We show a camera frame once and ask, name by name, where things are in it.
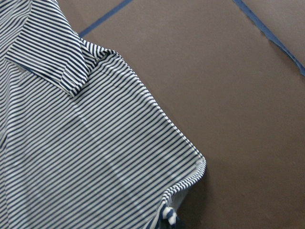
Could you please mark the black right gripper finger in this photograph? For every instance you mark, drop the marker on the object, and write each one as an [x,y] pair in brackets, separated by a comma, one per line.
[181,225]

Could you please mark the navy white striped polo shirt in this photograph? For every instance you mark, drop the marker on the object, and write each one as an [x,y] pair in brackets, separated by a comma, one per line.
[83,143]

